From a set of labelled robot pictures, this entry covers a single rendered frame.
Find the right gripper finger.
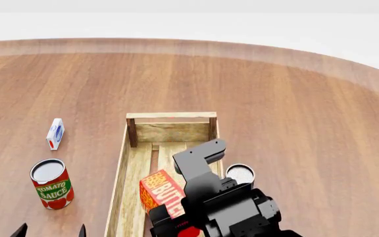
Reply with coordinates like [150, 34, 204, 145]
[149, 205, 190, 237]
[172, 138, 227, 186]

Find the red butter box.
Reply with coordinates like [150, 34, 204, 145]
[139, 169, 187, 220]

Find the wooden tray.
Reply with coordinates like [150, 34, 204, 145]
[103, 111, 225, 237]

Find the small dark can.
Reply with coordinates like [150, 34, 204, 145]
[225, 164, 255, 186]

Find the tomato sauce can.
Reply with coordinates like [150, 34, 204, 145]
[29, 158, 75, 211]

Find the white blue carton box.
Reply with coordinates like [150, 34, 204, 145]
[45, 118, 66, 151]

